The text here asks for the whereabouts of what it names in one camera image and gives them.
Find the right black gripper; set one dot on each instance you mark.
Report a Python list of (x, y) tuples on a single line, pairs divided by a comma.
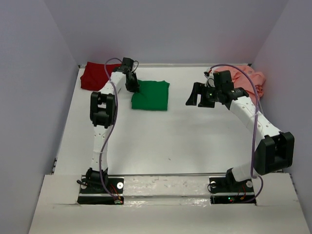
[(192, 100)]

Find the pink crumpled t shirt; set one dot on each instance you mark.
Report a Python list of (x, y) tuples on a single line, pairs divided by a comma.
[(240, 80)]

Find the green t shirt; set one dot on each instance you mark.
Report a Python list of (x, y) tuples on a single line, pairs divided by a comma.
[(152, 96)]

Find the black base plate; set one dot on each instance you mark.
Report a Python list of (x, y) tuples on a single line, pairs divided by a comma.
[(221, 193), (97, 195)]

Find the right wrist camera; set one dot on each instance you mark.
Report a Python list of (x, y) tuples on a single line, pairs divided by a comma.
[(210, 82)]

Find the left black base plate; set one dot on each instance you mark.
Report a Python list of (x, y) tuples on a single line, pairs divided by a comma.
[(97, 195)]

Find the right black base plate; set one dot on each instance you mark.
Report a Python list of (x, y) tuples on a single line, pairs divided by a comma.
[(221, 193)]

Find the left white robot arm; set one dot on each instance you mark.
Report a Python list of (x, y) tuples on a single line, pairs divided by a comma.
[(103, 115)]

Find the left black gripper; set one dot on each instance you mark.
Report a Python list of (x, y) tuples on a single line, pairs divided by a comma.
[(134, 88)]

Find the red folded t shirt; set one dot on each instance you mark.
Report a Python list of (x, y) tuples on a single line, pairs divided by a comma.
[(95, 79)]

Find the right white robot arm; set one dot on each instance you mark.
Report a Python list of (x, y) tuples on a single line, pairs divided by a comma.
[(272, 149)]

